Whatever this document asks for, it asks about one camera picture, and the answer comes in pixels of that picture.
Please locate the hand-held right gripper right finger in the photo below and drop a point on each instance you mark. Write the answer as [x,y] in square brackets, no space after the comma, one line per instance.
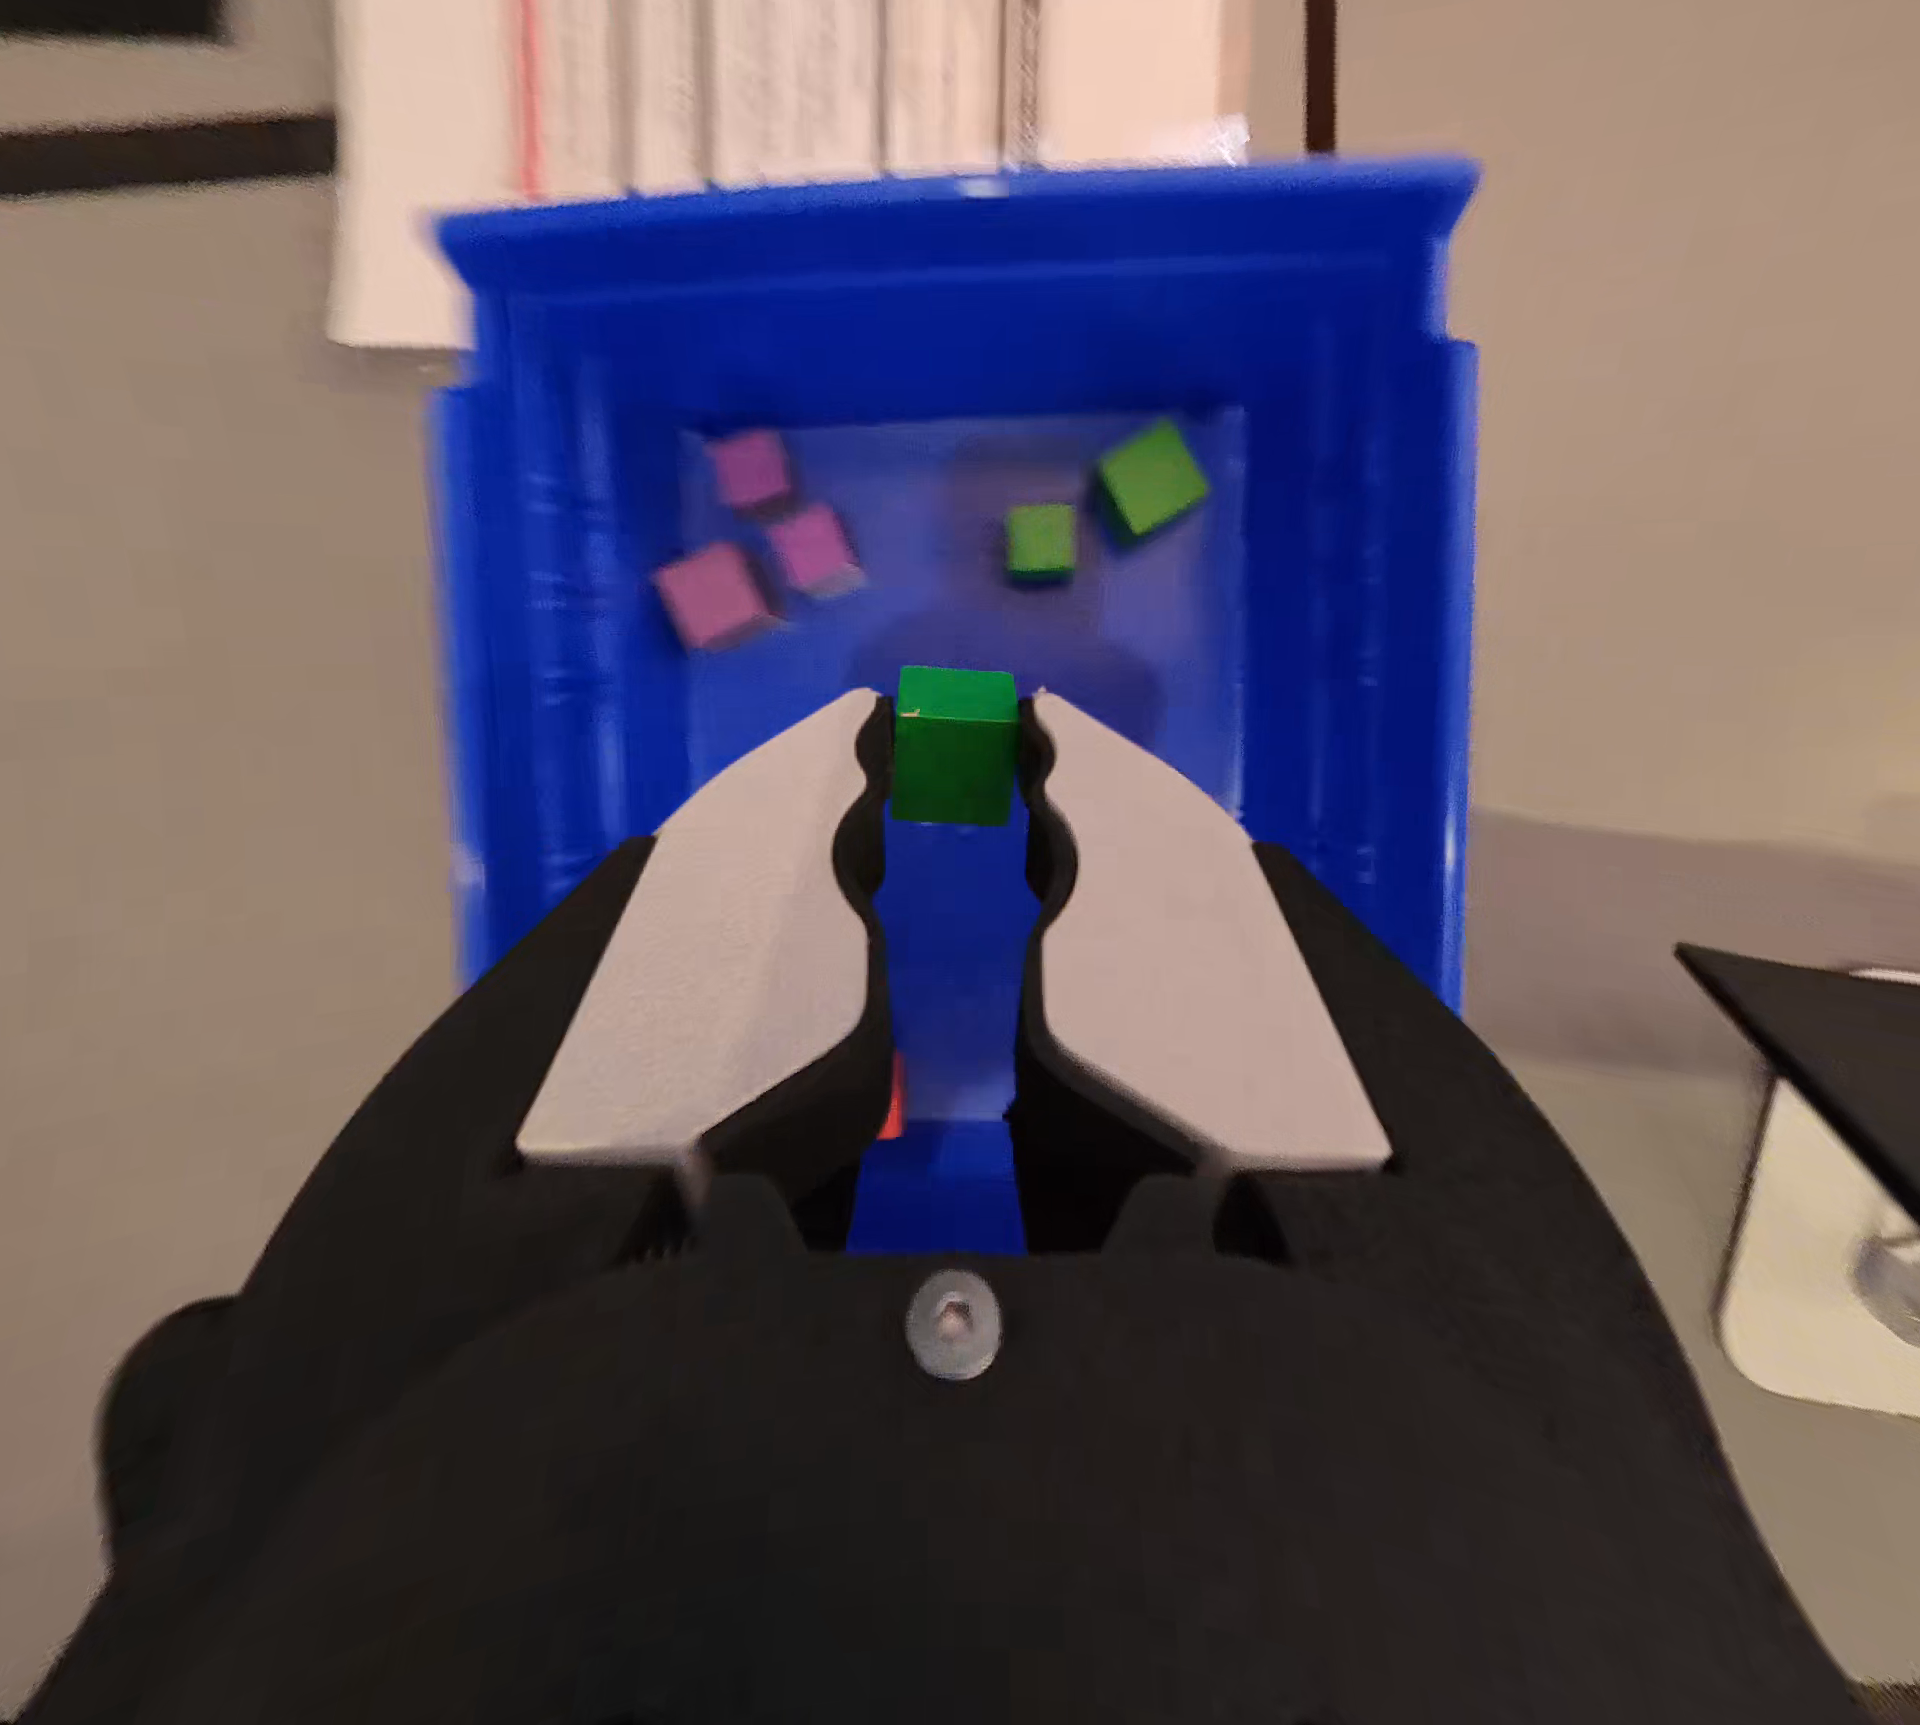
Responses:
[1201,974]

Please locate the purple wooden cube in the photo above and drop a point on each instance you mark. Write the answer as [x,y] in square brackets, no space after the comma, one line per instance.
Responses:
[712,595]
[747,468]
[819,546]

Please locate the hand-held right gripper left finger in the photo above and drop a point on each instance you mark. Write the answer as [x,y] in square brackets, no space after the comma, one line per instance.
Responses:
[704,974]

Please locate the red wooden cube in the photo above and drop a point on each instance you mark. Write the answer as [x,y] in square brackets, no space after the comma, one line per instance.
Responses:
[892,1094]

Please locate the green wooden cube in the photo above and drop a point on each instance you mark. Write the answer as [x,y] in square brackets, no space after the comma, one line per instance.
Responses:
[953,750]
[1042,542]
[1152,476]

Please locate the blue plastic bin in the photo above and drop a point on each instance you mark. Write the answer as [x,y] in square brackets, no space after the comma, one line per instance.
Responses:
[1321,555]

